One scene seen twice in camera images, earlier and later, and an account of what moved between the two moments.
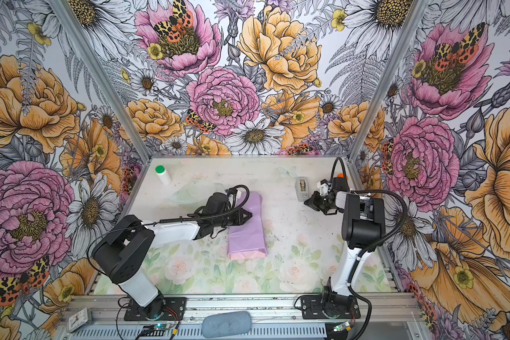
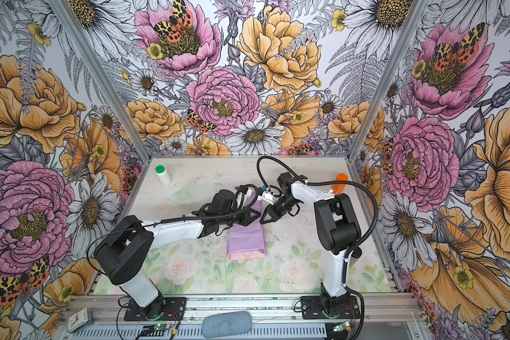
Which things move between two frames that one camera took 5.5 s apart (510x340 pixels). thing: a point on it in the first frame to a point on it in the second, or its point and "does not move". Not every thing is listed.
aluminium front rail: [91, 309] does not move
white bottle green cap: [163, 176] does not move
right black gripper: [313, 202] to [273, 214]
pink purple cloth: [247, 241] does not move
